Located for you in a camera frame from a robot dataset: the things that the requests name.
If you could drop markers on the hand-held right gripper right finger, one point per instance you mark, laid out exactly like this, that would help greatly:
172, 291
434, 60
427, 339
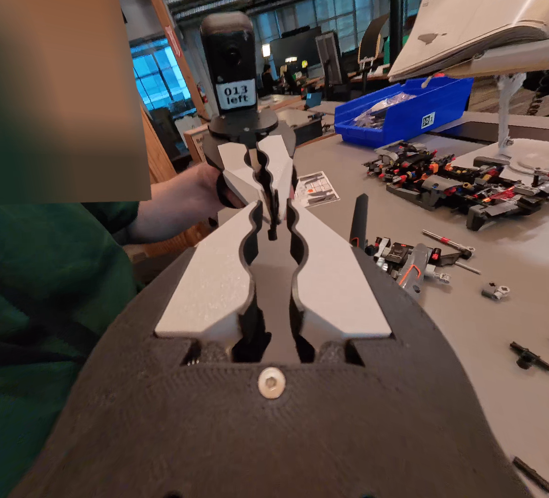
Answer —
339, 288

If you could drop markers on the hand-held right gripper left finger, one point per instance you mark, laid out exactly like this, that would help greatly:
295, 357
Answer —
206, 288

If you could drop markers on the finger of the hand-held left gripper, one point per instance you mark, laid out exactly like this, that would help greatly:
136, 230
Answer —
278, 163
240, 168

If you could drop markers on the grey black lego subassembly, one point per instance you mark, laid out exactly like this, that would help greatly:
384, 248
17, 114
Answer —
411, 266

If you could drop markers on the person's left forearm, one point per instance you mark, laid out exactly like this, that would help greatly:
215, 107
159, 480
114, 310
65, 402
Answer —
163, 211

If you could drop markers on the grey lego axle red bush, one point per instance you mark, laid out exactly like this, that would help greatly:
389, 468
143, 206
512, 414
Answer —
446, 241

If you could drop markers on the black lego car chassis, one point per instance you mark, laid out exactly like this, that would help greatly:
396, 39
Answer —
441, 189

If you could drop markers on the scattered loose lego pieces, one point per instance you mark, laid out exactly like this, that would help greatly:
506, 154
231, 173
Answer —
495, 292

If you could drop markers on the person's left hand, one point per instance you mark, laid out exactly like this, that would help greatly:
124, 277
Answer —
201, 193

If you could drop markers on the black equipment case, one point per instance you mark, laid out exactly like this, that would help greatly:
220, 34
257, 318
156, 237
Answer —
309, 131

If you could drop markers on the red fire extinguisher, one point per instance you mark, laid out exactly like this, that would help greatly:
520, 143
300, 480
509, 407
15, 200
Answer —
201, 93

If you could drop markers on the sticker sheet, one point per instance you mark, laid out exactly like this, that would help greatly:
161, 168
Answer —
317, 189

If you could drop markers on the clear plastic bags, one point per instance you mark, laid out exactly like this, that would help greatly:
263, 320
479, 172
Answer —
377, 112

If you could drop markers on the blue parts bin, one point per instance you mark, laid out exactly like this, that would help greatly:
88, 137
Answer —
394, 125

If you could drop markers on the tan black office chair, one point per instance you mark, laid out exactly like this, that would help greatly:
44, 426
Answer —
372, 39

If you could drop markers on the black steel pole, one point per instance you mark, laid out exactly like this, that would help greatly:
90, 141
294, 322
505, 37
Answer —
396, 5

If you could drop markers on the white book stand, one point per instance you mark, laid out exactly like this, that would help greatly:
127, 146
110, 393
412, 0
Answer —
510, 112

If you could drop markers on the open instruction booklet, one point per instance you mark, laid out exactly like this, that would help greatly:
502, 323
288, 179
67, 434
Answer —
471, 1

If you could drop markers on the wooden post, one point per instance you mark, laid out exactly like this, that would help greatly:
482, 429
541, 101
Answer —
171, 35

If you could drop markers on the black wall monitor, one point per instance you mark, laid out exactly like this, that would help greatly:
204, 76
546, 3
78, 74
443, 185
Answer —
296, 48

